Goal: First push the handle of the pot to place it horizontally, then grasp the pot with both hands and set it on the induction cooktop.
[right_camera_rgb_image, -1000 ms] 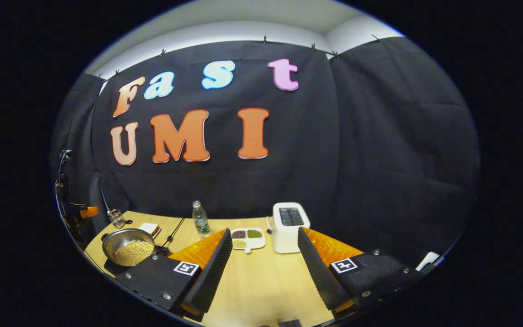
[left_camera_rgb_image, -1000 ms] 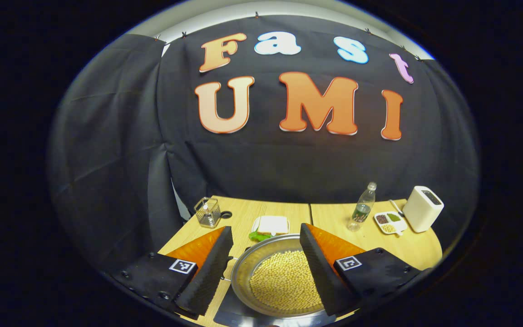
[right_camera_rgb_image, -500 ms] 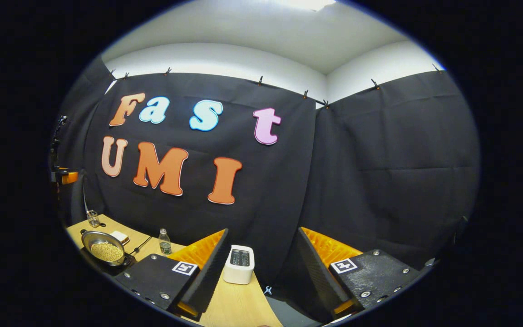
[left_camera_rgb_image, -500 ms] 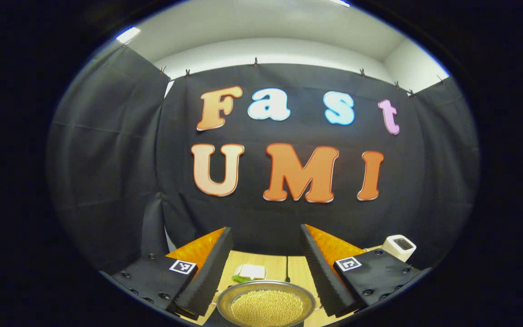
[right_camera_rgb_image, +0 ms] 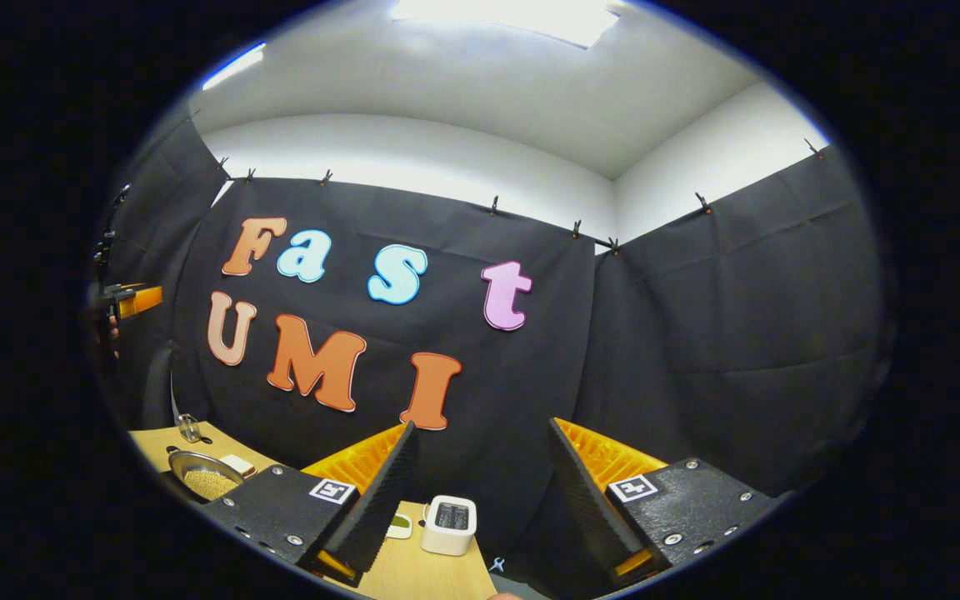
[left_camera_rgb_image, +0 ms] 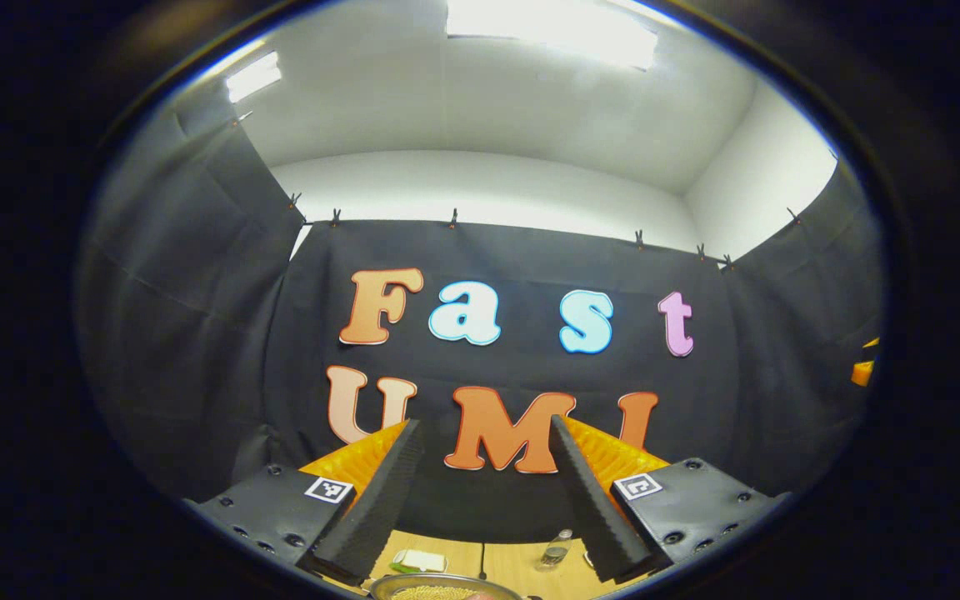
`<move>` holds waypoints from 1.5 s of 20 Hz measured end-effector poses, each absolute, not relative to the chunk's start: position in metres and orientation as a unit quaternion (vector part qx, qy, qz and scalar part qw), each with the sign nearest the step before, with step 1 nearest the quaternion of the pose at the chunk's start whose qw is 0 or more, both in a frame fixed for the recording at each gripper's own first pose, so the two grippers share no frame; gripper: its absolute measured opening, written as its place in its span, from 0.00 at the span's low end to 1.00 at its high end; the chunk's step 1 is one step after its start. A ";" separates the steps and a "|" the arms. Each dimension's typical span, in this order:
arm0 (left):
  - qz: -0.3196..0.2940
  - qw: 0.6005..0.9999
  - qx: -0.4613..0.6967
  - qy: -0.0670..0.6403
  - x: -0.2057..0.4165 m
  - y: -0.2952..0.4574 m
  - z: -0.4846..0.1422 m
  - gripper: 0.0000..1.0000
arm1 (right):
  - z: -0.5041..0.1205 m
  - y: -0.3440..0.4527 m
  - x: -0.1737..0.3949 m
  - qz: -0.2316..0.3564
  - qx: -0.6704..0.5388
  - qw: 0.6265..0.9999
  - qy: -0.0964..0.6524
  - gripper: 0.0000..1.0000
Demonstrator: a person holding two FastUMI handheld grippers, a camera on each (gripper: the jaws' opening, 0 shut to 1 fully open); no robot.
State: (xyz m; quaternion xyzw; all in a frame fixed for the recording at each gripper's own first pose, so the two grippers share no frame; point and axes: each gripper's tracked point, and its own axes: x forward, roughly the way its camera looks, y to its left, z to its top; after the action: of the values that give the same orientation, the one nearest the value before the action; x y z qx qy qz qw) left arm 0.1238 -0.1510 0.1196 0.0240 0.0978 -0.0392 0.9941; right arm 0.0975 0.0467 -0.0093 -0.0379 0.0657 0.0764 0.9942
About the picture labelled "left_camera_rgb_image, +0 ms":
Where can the black backdrop cloth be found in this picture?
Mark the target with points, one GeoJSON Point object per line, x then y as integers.
{"type": "Point", "coordinates": [197, 333]}

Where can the large ceiling light panel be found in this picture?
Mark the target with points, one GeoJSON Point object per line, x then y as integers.
{"type": "Point", "coordinates": [547, 29]}

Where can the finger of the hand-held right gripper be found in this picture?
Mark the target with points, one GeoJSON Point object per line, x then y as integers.
{"type": "Point", "coordinates": [863, 371]}

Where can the small ceiling light panel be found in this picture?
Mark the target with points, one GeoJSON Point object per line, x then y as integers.
{"type": "Point", "coordinates": [252, 77]}

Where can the sandwich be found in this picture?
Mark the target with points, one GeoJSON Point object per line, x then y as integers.
{"type": "Point", "coordinates": [420, 560]}

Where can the row of black cloth clips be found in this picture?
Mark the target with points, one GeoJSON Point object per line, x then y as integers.
{"type": "Point", "coordinates": [452, 218]}

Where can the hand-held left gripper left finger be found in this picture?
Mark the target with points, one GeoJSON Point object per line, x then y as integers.
{"type": "Point", "coordinates": [380, 508]}

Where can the clear plastic water bottle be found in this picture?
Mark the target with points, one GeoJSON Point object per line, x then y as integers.
{"type": "Point", "coordinates": [555, 552]}

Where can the pile of yellow soybeans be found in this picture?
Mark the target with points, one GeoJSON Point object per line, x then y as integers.
{"type": "Point", "coordinates": [430, 593]}

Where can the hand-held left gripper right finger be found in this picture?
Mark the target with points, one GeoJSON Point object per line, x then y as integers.
{"type": "Point", "coordinates": [597, 508]}

